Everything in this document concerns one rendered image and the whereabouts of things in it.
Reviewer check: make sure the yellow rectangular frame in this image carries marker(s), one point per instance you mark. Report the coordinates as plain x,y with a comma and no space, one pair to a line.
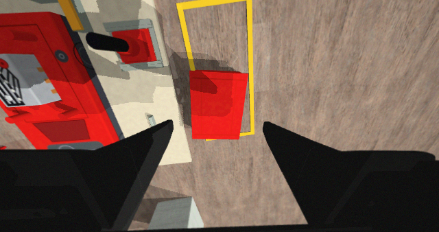
204,3

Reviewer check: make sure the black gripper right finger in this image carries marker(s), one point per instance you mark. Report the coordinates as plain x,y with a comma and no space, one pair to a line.
322,178

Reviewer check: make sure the beige flat base plate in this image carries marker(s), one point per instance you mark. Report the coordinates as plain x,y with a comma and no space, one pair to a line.
141,94

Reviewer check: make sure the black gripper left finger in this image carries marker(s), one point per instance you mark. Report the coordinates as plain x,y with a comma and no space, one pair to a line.
112,179

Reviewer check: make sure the red plastic shell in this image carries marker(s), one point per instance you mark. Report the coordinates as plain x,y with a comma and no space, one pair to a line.
217,103

